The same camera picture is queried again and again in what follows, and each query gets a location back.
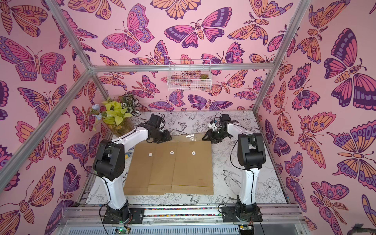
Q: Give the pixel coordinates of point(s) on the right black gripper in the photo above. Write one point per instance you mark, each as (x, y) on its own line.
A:
(214, 135)

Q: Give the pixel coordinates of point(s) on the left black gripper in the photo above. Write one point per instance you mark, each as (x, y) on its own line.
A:
(167, 137)

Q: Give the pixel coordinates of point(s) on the kraft file bag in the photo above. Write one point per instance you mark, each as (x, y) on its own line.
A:
(139, 173)
(193, 170)
(161, 176)

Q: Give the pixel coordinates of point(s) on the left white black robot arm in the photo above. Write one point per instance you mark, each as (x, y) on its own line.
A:
(109, 163)

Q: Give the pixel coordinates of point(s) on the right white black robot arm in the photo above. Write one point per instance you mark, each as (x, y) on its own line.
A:
(251, 157)

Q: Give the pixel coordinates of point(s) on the potted plant in glass vase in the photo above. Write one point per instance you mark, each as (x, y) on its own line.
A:
(117, 113)

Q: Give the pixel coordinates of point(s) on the small green succulent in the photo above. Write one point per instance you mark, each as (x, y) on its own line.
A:
(204, 76)

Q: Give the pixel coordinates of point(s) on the white wire basket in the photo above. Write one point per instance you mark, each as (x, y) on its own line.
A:
(184, 74)

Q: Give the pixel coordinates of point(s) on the aluminium frame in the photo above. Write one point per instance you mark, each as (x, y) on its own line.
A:
(23, 152)

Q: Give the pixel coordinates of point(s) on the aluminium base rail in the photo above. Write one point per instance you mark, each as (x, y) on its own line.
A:
(267, 219)

